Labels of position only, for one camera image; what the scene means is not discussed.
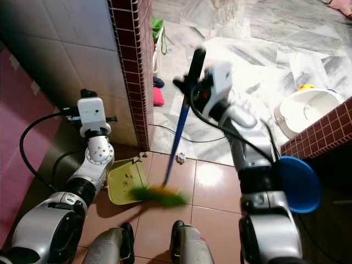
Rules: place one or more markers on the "robot left leg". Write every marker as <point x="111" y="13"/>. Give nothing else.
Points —
<point x="110" y="247"/>

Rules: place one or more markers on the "blue round plastic lid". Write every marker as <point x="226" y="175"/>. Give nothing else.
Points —
<point x="300" y="184"/>

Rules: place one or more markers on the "pink cloth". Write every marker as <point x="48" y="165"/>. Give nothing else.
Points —
<point x="341" y="6"/>

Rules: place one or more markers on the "robot leg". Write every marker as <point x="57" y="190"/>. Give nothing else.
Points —
<point x="195" y="247"/>
<point x="110" y="247"/>

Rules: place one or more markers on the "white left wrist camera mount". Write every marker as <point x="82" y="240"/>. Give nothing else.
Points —
<point x="91" y="113"/>

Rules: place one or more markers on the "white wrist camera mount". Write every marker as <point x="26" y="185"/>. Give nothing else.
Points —
<point x="91" y="113"/>
<point x="220" y="82"/>

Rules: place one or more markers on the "robot right leg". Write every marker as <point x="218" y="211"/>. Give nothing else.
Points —
<point x="195" y="247"/>

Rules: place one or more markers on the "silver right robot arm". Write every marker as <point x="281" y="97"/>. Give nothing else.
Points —
<point x="267" y="209"/>

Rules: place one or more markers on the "green hanging bag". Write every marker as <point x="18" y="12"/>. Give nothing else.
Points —
<point x="157" y="27"/>

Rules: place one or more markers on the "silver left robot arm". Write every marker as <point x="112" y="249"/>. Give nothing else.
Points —
<point x="47" y="225"/>

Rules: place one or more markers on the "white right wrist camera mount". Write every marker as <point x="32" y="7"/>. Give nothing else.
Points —
<point x="220" y="82"/>

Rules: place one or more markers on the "white plastic basin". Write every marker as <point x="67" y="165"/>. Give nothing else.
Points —
<point x="308" y="110"/>

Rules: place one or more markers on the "dark blue object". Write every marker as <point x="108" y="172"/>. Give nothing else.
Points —
<point x="158" y="82"/>

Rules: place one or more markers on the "blue broom with green bristles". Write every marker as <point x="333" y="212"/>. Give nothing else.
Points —
<point x="177" y="144"/>

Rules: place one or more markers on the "small piece of floor debris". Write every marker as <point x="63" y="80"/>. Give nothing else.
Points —
<point x="180" y="159"/>

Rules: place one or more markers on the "pink object on floor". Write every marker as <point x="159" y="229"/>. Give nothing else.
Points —
<point x="158" y="97"/>

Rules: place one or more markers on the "small yellow object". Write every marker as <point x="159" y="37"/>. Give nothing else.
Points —
<point x="305" y="87"/>

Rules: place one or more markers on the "yellow-green plastic dustpan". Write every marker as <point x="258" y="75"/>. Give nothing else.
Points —
<point x="125" y="176"/>

